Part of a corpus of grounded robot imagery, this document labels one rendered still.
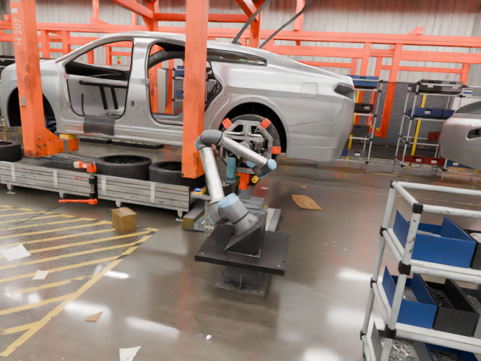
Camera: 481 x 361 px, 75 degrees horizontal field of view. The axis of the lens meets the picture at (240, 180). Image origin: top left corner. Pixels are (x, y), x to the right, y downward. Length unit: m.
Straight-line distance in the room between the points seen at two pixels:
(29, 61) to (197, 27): 1.93
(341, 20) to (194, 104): 10.17
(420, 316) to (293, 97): 2.47
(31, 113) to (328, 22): 10.55
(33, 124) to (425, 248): 3.88
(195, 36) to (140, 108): 1.24
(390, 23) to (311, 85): 9.73
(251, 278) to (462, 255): 1.37
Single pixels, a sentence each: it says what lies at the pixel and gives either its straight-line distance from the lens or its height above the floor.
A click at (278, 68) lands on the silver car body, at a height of 1.67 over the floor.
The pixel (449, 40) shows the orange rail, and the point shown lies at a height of 3.11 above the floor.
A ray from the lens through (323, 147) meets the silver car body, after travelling 3.48.
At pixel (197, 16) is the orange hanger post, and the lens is 3.21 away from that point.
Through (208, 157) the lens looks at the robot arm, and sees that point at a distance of 2.50.
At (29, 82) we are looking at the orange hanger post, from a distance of 4.20.
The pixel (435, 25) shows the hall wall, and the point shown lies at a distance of 13.38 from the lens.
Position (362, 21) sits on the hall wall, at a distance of 12.95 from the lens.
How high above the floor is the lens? 1.32
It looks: 14 degrees down
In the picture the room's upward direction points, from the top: 4 degrees clockwise
